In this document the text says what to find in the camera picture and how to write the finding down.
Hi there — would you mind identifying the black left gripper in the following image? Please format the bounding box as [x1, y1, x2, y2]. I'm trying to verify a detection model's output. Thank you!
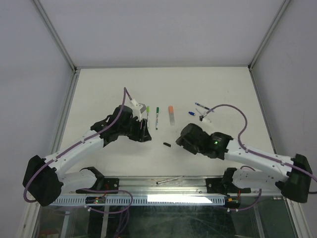
[119, 116, 151, 142]

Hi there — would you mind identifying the silver pen lime end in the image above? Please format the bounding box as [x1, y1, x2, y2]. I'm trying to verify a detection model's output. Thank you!
[146, 106, 150, 129]

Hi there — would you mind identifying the white pen green end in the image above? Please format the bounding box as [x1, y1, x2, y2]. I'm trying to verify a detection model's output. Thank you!
[155, 107, 159, 130]

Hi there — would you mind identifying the blue capped pen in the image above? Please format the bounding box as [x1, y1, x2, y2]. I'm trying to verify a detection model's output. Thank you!
[195, 102, 214, 113]

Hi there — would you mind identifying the orange capped grey highlighter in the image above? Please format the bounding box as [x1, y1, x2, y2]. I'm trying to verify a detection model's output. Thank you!
[168, 106, 175, 125]

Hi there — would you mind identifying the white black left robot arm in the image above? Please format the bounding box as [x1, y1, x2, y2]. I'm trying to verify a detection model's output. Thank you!
[22, 104, 152, 207]

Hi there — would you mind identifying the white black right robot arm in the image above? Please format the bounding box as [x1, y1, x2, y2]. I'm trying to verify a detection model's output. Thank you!
[176, 123, 312, 203]

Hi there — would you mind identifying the small circuit board right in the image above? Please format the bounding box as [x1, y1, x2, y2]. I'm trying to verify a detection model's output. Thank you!
[224, 197, 241, 209]

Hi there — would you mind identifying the small circuit board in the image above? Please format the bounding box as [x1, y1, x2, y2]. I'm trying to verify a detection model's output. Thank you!
[224, 197, 241, 209]
[85, 196, 106, 205]

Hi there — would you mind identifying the small circuit board left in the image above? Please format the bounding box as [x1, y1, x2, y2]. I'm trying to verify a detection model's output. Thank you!
[85, 196, 106, 205]

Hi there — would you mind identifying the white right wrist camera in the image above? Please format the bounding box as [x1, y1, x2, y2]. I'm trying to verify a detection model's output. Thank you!
[199, 113, 207, 121]

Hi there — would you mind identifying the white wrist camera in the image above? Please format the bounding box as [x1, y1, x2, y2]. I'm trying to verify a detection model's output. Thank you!
[199, 113, 207, 121]
[130, 99, 147, 120]

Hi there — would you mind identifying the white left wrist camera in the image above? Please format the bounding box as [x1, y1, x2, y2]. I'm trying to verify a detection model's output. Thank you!
[130, 99, 147, 120]

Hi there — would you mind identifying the aluminium table edge rail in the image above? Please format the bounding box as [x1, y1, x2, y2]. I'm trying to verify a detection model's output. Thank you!
[33, 176, 298, 199]

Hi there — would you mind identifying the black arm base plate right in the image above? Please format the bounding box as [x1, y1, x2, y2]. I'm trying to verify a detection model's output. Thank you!
[205, 178, 251, 195]

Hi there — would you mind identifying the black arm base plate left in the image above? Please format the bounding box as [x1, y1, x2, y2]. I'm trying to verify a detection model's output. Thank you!
[76, 177, 120, 194]

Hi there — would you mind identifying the left aluminium frame post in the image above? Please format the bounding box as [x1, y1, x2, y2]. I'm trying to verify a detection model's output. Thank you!
[31, 0, 77, 73]

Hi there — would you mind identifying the aluminium frame post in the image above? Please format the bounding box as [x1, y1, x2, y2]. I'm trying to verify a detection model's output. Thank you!
[248, 0, 293, 71]
[31, 0, 77, 73]

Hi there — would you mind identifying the white slotted cable duct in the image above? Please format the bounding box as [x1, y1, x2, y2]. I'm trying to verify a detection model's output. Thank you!
[52, 194, 225, 206]

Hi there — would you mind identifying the right aluminium frame post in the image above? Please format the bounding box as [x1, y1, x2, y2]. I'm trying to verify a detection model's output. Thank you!
[248, 0, 293, 71]

